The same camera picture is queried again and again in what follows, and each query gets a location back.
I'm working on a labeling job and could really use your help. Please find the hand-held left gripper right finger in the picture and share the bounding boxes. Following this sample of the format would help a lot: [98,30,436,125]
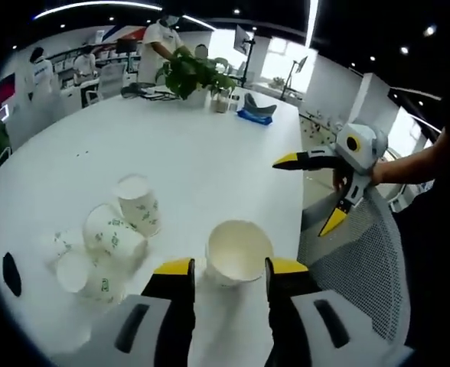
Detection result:
[263,256,386,367]

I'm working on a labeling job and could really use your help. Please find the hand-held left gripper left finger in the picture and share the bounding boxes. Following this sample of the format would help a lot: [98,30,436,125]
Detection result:
[90,256,197,367]

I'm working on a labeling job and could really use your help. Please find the printed white paper cup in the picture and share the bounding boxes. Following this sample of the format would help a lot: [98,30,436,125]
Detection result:
[204,219,275,288]

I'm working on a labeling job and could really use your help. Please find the group of paper cups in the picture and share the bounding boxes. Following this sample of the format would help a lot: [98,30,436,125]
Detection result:
[54,174,161,305]

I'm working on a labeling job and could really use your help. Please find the person's right hand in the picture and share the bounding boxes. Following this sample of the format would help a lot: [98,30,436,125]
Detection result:
[368,162,387,187]

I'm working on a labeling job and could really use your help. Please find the blue wipes packet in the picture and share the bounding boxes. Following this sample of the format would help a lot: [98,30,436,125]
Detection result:
[236,108,276,128]

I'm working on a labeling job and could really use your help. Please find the grey mesh office chair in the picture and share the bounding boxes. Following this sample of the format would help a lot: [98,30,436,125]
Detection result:
[296,183,413,347]

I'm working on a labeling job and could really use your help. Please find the white table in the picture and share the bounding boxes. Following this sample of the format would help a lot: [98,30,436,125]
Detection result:
[0,86,310,367]

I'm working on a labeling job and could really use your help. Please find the glass vase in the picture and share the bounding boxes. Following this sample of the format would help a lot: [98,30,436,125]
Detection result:
[210,89,230,114]

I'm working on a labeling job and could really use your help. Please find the green potted plant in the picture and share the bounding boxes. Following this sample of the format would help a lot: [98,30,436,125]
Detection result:
[155,47,237,102]

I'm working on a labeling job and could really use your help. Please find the small black object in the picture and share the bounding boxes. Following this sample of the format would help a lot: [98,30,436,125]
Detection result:
[2,251,23,298]

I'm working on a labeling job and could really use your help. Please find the white office chair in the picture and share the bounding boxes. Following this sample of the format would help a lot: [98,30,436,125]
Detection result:
[96,63,129,103]

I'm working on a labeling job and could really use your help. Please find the long ceiling light strip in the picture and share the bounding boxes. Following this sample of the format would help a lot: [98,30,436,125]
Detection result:
[33,0,163,20]

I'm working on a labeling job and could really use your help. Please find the pink monitor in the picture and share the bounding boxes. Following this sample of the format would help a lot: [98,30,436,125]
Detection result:
[0,74,18,105]

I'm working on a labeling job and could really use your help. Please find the black cables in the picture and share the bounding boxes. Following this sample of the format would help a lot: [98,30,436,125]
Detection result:
[120,83,177,102]

